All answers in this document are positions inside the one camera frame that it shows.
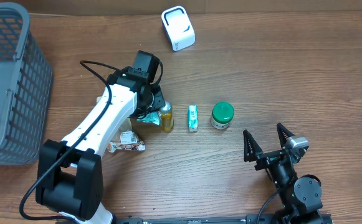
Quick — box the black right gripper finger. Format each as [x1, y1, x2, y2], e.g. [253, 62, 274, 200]
[277, 123, 294, 149]
[243, 129, 263, 162]

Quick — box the teal white large packet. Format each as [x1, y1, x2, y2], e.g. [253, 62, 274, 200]
[136, 111, 160, 126]

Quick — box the grey plastic shopping basket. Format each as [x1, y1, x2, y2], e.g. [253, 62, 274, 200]
[0, 2, 54, 166]

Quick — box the teal white small packet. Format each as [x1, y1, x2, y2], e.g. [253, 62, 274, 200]
[188, 105, 198, 132]

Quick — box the green lid white jar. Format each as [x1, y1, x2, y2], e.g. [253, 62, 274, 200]
[210, 101, 234, 129]

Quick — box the brown snack package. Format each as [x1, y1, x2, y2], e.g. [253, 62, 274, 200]
[91, 98, 145, 156]

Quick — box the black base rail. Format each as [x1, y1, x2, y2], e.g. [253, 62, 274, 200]
[111, 215, 333, 224]

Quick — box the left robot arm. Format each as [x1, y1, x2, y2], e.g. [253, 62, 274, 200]
[26, 50, 164, 223]

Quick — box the white barcode scanner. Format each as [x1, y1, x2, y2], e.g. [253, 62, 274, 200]
[161, 6, 196, 52]

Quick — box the yellow bottle with silver cap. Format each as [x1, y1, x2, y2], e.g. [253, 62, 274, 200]
[158, 101, 174, 133]

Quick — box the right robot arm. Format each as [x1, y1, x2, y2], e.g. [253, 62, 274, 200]
[243, 123, 325, 223]

